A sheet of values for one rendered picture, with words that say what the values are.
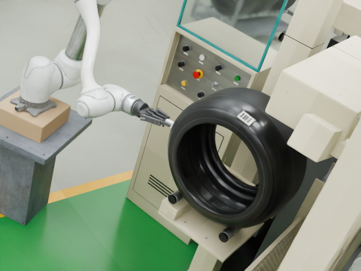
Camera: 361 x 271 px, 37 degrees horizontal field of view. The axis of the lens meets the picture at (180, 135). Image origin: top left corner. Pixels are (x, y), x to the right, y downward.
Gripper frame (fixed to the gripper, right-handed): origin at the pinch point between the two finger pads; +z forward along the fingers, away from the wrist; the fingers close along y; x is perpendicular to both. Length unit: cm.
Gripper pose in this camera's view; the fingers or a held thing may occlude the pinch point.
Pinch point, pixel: (172, 125)
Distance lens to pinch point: 233.4
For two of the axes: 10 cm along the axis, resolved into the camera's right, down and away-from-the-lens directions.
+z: 7.9, 4.0, -4.6
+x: -1.5, 8.6, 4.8
